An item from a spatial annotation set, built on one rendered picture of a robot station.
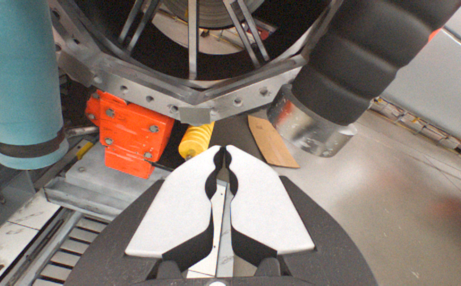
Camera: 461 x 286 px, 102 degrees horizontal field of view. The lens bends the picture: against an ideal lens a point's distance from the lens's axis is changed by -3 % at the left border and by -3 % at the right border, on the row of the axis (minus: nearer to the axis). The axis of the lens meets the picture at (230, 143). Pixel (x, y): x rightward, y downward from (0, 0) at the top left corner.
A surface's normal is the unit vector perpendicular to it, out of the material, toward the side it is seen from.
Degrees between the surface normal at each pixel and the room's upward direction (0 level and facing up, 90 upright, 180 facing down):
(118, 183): 0
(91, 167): 0
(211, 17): 90
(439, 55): 90
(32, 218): 0
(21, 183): 90
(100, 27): 32
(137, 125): 90
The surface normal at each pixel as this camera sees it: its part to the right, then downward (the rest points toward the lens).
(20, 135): 0.43, 0.68
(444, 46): -0.07, 0.60
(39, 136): 0.74, 0.61
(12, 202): 0.38, -0.72
